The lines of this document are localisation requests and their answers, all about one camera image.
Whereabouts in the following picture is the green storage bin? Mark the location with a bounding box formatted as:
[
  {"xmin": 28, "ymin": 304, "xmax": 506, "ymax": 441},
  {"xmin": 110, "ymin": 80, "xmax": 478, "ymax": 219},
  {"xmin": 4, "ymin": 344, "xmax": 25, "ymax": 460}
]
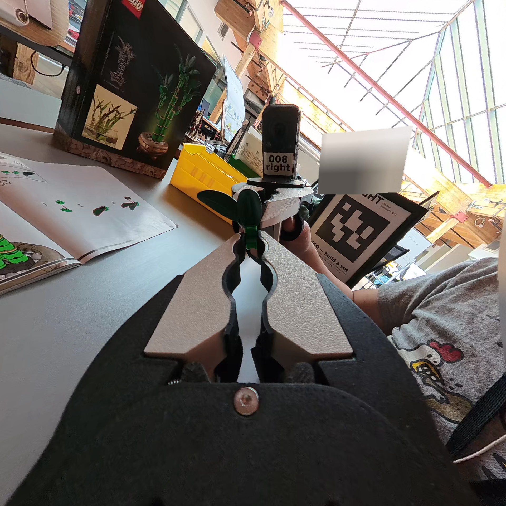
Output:
[{"xmin": 229, "ymin": 156, "xmax": 263, "ymax": 180}]

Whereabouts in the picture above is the black shoulder strap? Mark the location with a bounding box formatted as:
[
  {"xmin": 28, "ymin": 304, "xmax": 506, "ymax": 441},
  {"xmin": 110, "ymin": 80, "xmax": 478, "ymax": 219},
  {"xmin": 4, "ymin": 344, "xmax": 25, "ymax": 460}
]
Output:
[{"xmin": 445, "ymin": 368, "xmax": 506, "ymax": 459}]

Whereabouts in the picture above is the black lego set box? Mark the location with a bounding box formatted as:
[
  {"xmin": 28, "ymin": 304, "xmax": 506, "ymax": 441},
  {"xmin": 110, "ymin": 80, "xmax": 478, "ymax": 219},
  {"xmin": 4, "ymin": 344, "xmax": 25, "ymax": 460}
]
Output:
[{"xmin": 53, "ymin": 0, "xmax": 217, "ymax": 179}]

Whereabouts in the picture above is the white illustrated poster board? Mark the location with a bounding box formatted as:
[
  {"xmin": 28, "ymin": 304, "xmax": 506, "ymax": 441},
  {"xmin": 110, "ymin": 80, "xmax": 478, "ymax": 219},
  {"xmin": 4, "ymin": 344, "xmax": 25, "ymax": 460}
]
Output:
[{"xmin": 219, "ymin": 55, "xmax": 247, "ymax": 143}]

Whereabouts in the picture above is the black framed marker sign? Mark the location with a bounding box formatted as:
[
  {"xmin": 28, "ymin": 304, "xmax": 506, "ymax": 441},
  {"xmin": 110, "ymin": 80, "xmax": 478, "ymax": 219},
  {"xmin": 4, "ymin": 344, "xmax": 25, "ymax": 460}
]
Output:
[{"xmin": 308, "ymin": 192, "xmax": 429, "ymax": 289}]

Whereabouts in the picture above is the person's torso in grey shirt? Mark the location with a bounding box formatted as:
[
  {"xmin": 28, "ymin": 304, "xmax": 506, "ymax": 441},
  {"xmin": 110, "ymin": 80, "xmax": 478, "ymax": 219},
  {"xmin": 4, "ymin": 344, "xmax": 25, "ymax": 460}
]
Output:
[{"xmin": 377, "ymin": 257, "xmax": 506, "ymax": 487}]

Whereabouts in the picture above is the person's right hand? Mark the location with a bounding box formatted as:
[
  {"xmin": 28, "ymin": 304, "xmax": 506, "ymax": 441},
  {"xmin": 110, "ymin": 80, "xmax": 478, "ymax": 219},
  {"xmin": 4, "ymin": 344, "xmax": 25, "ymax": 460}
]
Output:
[{"xmin": 277, "ymin": 217, "xmax": 356, "ymax": 297}]

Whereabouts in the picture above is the yellow storage bin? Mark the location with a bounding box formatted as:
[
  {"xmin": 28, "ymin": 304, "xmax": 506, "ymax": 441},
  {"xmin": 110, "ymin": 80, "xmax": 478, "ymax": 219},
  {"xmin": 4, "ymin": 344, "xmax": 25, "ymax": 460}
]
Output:
[{"xmin": 170, "ymin": 143, "xmax": 247, "ymax": 226}]

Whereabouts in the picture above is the white cable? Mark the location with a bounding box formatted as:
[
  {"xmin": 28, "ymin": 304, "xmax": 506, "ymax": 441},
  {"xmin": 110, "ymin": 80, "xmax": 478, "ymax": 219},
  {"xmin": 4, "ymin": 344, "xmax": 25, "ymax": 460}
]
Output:
[{"xmin": 453, "ymin": 433, "xmax": 506, "ymax": 464}]

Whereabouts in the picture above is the white printed carton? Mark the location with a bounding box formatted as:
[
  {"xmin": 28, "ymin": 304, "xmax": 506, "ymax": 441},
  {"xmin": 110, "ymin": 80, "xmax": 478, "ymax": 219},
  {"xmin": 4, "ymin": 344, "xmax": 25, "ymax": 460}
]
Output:
[{"xmin": 227, "ymin": 123, "xmax": 265, "ymax": 176}]

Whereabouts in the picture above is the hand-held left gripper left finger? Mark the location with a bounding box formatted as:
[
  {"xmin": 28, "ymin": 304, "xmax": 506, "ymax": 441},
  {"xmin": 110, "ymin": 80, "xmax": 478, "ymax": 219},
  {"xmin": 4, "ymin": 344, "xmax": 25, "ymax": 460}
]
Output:
[{"xmin": 143, "ymin": 233, "xmax": 244, "ymax": 378}]

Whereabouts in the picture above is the lego instruction booklet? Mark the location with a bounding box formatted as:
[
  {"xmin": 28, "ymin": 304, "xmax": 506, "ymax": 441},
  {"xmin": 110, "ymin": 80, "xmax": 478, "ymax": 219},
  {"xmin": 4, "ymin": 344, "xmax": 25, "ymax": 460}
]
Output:
[{"xmin": 0, "ymin": 152, "xmax": 178, "ymax": 295}]

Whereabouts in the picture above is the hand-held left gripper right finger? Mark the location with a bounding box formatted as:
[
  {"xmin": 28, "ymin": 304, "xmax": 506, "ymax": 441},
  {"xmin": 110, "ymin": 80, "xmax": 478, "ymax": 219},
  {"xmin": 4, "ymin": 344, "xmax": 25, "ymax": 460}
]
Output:
[{"xmin": 255, "ymin": 230, "xmax": 353, "ymax": 378}]

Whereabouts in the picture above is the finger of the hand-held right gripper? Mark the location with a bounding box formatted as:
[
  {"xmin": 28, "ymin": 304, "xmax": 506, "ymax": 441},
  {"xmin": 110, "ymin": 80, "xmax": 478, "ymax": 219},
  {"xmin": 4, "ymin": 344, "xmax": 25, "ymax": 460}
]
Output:
[
  {"xmin": 259, "ymin": 196, "xmax": 303, "ymax": 235},
  {"xmin": 232, "ymin": 184, "xmax": 273, "ymax": 198}
]

